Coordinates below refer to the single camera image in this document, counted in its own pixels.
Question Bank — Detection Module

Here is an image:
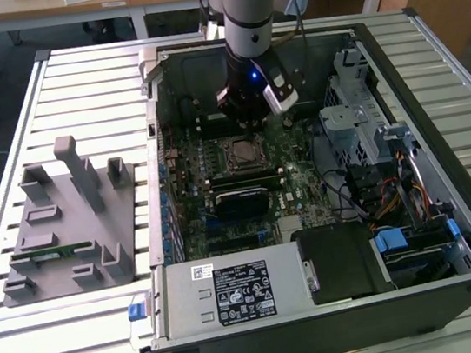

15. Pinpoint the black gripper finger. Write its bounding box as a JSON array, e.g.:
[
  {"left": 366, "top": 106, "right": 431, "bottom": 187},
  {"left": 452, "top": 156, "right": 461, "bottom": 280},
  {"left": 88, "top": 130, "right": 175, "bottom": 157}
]
[
  {"left": 215, "top": 85, "right": 255, "bottom": 138},
  {"left": 249, "top": 101, "right": 272, "bottom": 134}
]

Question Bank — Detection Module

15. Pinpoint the metal socket cover frame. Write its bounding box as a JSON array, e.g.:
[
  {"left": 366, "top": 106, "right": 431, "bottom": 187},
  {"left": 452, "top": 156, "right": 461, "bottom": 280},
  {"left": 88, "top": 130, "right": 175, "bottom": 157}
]
[{"left": 222, "top": 132, "right": 271, "bottom": 174}]

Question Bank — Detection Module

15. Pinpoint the small silver CPU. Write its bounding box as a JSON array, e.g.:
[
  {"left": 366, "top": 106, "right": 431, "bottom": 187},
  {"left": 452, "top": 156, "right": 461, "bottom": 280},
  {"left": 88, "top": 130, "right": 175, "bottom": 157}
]
[{"left": 231, "top": 137, "right": 264, "bottom": 168}]

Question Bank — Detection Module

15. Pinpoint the CPU socket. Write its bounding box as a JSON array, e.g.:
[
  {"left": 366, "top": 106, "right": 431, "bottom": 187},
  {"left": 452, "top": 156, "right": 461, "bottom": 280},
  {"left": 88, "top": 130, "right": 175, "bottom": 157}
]
[{"left": 219, "top": 130, "right": 273, "bottom": 177}]

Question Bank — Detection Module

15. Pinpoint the black RAM slots row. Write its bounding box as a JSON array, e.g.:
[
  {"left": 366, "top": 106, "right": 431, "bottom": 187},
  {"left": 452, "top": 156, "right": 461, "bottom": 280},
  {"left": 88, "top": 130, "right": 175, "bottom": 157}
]
[
  {"left": 192, "top": 112, "right": 234, "bottom": 136},
  {"left": 208, "top": 165, "right": 286, "bottom": 197}
]

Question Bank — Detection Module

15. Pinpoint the silver metal drive cage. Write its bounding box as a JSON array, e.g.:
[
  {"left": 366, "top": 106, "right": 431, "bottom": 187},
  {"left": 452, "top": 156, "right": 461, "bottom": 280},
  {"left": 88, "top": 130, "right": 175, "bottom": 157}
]
[{"left": 309, "top": 40, "right": 425, "bottom": 173}]

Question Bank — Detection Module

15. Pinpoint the green motherboard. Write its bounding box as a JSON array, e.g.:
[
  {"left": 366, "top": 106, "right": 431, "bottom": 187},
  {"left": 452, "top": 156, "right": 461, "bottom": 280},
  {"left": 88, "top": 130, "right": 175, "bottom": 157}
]
[{"left": 153, "top": 100, "right": 346, "bottom": 265}]

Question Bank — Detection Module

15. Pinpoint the black expansion card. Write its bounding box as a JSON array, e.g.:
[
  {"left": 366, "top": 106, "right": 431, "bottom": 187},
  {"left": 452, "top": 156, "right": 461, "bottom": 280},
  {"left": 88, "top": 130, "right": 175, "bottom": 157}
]
[{"left": 212, "top": 184, "right": 273, "bottom": 223}]

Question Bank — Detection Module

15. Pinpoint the silver finned chipset heatsink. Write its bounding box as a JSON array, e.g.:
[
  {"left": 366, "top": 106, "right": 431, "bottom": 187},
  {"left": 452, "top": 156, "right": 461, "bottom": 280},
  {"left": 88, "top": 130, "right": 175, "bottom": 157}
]
[{"left": 276, "top": 214, "right": 307, "bottom": 241}]

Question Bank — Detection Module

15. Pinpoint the black plastic air shroud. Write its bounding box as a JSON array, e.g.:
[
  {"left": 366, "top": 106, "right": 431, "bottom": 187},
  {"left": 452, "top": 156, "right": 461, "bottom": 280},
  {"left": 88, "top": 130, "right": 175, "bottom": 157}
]
[{"left": 290, "top": 216, "right": 401, "bottom": 309}]

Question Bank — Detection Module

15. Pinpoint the grey parts rack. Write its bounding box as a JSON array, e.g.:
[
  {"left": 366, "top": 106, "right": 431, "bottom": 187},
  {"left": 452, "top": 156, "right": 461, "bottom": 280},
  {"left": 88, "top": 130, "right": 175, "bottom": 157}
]
[{"left": 0, "top": 127, "right": 152, "bottom": 309}]

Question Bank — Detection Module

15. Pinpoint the silver power supply with label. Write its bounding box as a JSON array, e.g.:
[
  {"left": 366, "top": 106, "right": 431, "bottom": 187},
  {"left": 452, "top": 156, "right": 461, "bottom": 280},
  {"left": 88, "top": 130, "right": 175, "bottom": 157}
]
[{"left": 140, "top": 239, "right": 327, "bottom": 345}]

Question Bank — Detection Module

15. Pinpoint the green RAM stick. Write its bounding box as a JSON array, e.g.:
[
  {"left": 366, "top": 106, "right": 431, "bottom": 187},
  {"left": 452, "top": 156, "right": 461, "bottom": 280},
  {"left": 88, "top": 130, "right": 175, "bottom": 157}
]
[{"left": 8, "top": 238, "right": 96, "bottom": 267}]

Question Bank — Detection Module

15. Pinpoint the blue disk bay clip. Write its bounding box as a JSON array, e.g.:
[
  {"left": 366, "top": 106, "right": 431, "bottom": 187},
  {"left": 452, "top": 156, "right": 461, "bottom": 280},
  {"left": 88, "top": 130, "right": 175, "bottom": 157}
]
[{"left": 444, "top": 217, "right": 463, "bottom": 244}]

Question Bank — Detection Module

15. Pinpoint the blue case latch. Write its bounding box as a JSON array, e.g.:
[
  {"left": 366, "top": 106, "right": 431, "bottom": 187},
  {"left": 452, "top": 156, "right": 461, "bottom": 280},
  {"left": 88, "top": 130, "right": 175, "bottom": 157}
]
[{"left": 126, "top": 300, "right": 151, "bottom": 325}]

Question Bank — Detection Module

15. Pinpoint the black open PC case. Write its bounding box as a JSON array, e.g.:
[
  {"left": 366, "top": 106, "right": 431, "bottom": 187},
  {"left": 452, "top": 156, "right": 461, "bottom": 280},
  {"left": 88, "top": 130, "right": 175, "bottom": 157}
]
[{"left": 88, "top": 0, "right": 471, "bottom": 353}]

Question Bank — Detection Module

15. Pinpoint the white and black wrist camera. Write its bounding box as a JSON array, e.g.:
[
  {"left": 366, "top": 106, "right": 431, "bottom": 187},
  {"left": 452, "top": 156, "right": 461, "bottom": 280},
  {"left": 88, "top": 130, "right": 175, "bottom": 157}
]
[{"left": 257, "top": 57, "right": 302, "bottom": 117}]

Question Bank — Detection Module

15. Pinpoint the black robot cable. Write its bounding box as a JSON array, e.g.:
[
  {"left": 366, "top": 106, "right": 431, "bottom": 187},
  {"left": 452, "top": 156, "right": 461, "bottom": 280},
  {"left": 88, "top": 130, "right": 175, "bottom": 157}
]
[{"left": 279, "top": 0, "right": 310, "bottom": 45}]

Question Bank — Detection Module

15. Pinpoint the coloured power wire bundle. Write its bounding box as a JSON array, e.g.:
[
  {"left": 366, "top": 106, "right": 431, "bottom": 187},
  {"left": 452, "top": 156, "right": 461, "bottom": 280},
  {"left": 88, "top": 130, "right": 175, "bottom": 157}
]
[{"left": 342, "top": 146, "right": 443, "bottom": 236}]

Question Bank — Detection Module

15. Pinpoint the blue disk carrier handle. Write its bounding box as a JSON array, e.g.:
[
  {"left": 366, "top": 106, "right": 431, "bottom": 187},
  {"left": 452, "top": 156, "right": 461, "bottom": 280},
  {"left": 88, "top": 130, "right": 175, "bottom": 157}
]
[{"left": 373, "top": 227, "right": 401, "bottom": 257}]

